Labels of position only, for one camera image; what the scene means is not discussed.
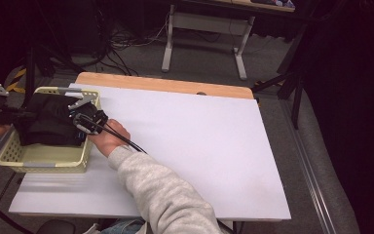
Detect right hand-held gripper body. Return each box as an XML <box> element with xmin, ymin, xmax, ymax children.
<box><xmin>67</xmin><ymin>94</ymin><xmax>109</xmax><ymax>136</ymax></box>

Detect yellow black hazard tape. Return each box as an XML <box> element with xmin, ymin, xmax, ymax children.
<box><xmin>5</xmin><ymin>66</ymin><xmax>27</xmax><ymax>95</ymax></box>

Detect right hand-held gripper black cable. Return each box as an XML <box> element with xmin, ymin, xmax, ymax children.
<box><xmin>77</xmin><ymin>115</ymin><xmax>149</xmax><ymax>154</ymax></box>

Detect tangle of black floor cables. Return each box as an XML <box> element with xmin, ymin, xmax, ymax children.
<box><xmin>77</xmin><ymin>6</ymin><xmax>173</xmax><ymax>77</ymax></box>

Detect dark rounded object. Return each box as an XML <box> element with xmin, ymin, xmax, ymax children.
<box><xmin>35</xmin><ymin>218</ymin><xmax>77</xmax><ymax>234</ymax></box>

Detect white metal desk frame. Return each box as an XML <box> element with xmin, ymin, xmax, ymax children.
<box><xmin>161</xmin><ymin>3</ymin><xmax>256</xmax><ymax>81</ymax></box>

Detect person's right hand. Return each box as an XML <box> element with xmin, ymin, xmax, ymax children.
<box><xmin>87</xmin><ymin>118</ymin><xmax>131</xmax><ymax>158</ymax></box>

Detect black metal stand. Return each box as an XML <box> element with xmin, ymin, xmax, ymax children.
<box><xmin>251</xmin><ymin>28</ymin><xmax>310</xmax><ymax>131</ymax></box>

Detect pale yellow perforated plastic basket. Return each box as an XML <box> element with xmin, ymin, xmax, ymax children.
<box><xmin>0</xmin><ymin>86</ymin><xmax>102</xmax><ymax>174</ymax></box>

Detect black shorts with blue print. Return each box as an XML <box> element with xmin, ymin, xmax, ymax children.
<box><xmin>14</xmin><ymin>92</ymin><xmax>94</xmax><ymax>147</ymax></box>

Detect person's legs in blue jeans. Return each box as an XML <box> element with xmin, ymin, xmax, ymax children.
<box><xmin>100</xmin><ymin>218</ymin><xmax>147</xmax><ymax>234</ymax></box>

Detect thin black floor cable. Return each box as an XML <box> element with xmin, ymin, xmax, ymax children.
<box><xmin>0</xmin><ymin>172</ymin><xmax>18</xmax><ymax>234</ymax></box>

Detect black tripod stand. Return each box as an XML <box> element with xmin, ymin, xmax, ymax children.
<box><xmin>20</xmin><ymin>42</ymin><xmax>86</xmax><ymax>108</ymax></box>

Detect left hand-held gripper black cable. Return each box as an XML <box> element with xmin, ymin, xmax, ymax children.
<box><xmin>0</xmin><ymin>193</ymin><xmax>33</xmax><ymax>234</ymax></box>

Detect wooden desk top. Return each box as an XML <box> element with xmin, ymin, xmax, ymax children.
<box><xmin>171</xmin><ymin>0</ymin><xmax>296</xmax><ymax>14</ymax></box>

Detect hand-held gripper black cable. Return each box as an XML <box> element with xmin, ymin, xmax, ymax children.
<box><xmin>77</xmin><ymin>115</ymin><xmax>149</xmax><ymax>154</ymax></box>
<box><xmin>0</xmin><ymin>193</ymin><xmax>33</xmax><ymax>234</ymax></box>

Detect white board sheet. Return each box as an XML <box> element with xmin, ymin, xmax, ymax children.
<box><xmin>8</xmin><ymin>82</ymin><xmax>292</xmax><ymax>221</ymax></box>

